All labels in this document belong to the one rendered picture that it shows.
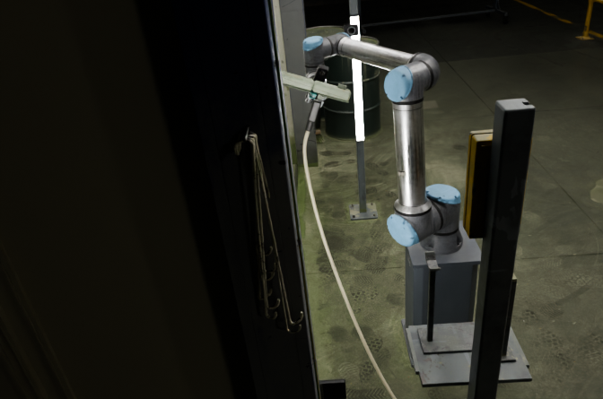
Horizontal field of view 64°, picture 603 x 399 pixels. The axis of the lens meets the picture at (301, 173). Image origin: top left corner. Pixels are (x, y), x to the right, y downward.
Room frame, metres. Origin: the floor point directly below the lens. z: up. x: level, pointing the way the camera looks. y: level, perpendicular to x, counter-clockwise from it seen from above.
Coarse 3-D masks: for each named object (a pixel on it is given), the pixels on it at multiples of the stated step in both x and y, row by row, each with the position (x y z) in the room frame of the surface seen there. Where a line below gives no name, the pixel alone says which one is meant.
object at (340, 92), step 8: (288, 80) 1.86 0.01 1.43; (296, 80) 1.86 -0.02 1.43; (304, 80) 1.86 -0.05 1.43; (312, 80) 1.89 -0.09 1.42; (296, 88) 1.86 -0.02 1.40; (304, 88) 1.86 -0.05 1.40; (312, 88) 1.87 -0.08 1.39; (320, 88) 1.86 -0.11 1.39; (328, 88) 1.85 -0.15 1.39; (336, 88) 1.86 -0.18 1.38; (344, 88) 1.87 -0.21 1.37; (320, 96) 1.86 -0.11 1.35; (328, 96) 1.86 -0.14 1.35; (336, 96) 1.85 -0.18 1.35; (344, 96) 1.85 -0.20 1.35; (312, 104) 1.87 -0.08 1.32; (320, 104) 1.87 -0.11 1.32; (312, 112) 1.87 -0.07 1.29; (312, 120) 1.87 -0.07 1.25
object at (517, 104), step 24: (504, 120) 0.86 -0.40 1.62; (528, 120) 0.85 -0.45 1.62; (504, 144) 0.86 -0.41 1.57; (528, 144) 0.85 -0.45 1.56; (504, 168) 0.85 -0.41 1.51; (504, 192) 0.85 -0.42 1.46; (504, 216) 0.85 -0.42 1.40; (504, 240) 0.85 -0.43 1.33; (480, 264) 0.91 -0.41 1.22; (504, 264) 0.85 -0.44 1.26; (480, 288) 0.89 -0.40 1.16; (504, 288) 0.85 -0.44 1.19; (480, 312) 0.88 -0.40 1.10; (504, 312) 0.85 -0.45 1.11; (480, 336) 0.86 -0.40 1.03; (480, 360) 0.86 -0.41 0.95; (480, 384) 0.85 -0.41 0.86
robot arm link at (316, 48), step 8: (304, 40) 2.18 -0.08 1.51; (312, 40) 2.15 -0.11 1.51; (320, 40) 2.16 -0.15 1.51; (304, 48) 2.16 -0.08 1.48; (312, 48) 2.14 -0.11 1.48; (320, 48) 2.15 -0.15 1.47; (328, 48) 2.17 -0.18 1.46; (304, 56) 2.17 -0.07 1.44; (312, 56) 2.14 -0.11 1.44; (320, 56) 2.15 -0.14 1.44; (312, 64) 2.14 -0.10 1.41; (320, 64) 2.15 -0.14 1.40
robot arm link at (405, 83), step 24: (408, 72) 1.66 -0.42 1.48; (432, 72) 1.70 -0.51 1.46; (408, 96) 1.64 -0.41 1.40; (408, 120) 1.64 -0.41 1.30; (408, 144) 1.64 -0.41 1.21; (408, 168) 1.63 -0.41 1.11; (408, 192) 1.63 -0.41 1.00; (408, 216) 1.60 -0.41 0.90; (432, 216) 1.64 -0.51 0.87; (408, 240) 1.57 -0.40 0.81
